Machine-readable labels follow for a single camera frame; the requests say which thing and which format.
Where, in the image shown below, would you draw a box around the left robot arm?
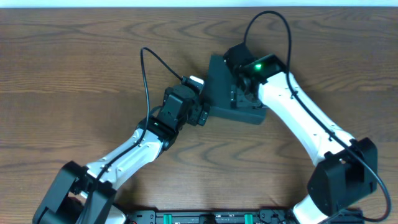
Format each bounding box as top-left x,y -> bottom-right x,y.
32,84 -> 210,223

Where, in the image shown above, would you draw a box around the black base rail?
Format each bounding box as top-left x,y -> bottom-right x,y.
124,208 -> 365,224

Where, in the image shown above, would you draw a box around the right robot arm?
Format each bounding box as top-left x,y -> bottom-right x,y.
224,53 -> 380,223

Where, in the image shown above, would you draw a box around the dark green box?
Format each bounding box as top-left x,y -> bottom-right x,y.
203,55 -> 266,124

